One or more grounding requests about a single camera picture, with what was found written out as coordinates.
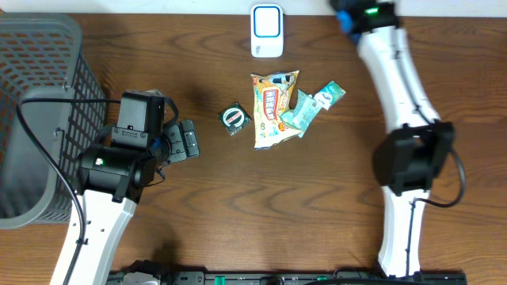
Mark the large orange white snack bag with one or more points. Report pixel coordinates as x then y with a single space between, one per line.
272 95

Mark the black plastic mesh basket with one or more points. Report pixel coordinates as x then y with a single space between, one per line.
42 62

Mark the teal white packet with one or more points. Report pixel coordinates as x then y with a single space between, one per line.
329 95

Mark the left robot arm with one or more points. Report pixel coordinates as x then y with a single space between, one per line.
111 175

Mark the white barcode scanner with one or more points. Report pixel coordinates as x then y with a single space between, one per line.
266 30

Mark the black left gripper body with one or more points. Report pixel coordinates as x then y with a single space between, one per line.
177 146

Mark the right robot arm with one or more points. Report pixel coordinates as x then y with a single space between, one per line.
418 142

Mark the green snack packet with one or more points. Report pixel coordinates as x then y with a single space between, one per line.
302 115

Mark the dark green Zam-Buk box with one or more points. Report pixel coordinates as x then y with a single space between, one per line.
234 118

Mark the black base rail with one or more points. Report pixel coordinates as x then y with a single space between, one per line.
149 272

